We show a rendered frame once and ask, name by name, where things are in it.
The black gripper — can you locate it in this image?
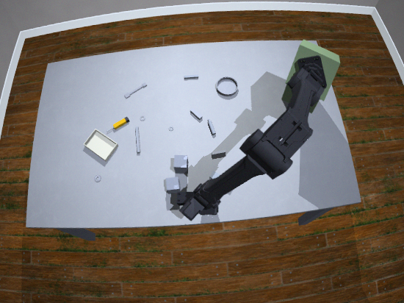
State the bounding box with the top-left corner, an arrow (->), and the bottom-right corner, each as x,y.
199,207 -> 219,215

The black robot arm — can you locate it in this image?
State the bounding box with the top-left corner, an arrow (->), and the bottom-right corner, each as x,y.
176,55 -> 327,221

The yellow rectangular bar with black end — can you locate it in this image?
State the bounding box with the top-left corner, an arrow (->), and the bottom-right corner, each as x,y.
112,117 -> 129,129

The white shallow rectangular tray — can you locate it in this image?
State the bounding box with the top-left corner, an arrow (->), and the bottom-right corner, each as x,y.
84,129 -> 118,161

